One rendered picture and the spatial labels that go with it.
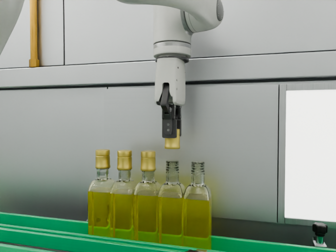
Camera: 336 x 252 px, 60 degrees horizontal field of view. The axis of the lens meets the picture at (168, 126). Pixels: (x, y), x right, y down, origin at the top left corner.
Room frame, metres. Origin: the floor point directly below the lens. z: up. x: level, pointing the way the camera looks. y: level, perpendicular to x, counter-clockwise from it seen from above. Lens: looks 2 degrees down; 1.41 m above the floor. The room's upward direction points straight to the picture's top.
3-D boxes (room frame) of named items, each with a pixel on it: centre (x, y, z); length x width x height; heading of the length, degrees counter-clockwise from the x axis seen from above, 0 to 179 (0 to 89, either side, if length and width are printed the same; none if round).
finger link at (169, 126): (0.62, 0.00, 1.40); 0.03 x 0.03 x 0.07; 74
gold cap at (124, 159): (0.68, 0.10, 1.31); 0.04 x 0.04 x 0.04
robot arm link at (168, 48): (0.66, -0.01, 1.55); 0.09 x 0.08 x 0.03; 164
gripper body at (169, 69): (0.65, -0.01, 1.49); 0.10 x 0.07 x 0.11; 164
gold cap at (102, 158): (0.70, 0.16, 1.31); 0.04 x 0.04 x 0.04
